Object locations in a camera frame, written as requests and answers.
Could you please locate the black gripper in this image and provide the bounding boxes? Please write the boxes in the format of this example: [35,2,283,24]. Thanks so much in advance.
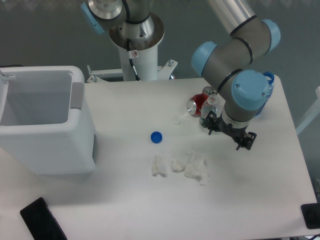
[204,110,257,151]

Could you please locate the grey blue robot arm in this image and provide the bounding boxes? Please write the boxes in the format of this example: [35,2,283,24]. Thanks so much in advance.
[80,0,281,150]

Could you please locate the middle crumpled paper ball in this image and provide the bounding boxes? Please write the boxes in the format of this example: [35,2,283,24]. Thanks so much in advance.
[170,158,186,173]

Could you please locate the crumpled paper ball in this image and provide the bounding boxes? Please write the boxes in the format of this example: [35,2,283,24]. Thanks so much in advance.
[151,155,167,177]
[170,158,186,173]

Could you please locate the left crumpled paper ball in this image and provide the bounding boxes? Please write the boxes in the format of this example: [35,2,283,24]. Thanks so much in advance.
[151,155,167,177]

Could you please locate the clear plastic bottle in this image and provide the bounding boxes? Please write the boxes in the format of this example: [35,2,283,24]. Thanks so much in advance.
[199,93,219,128]

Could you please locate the crushed red soda can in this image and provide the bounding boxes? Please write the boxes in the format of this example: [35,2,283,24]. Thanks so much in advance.
[186,86,217,117]

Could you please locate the large crumpled paper tissue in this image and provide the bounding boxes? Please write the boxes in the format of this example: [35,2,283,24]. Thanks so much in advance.
[184,150,210,186]

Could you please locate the white bottle cap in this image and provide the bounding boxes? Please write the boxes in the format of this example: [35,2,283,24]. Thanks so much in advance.
[170,116,181,125]

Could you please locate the blue plastic bottle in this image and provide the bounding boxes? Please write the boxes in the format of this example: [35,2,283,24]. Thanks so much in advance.
[252,71,276,118]

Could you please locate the blue bottle cap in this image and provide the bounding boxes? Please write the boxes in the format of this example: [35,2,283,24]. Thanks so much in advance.
[150,131,163,144]

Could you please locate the black device at edge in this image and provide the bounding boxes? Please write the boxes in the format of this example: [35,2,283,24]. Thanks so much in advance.
[300,203,320,230]

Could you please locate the white plastic bin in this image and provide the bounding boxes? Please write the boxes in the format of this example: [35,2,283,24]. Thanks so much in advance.
[0,66,96,175]

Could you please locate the black smartphone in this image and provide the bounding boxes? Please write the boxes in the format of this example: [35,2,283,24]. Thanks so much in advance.
[19,197,68,240]

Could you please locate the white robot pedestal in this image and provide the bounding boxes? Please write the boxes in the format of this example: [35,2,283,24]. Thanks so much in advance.
[86,12,179,83]

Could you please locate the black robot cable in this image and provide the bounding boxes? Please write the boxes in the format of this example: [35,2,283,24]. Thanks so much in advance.
[121,0,142,81]

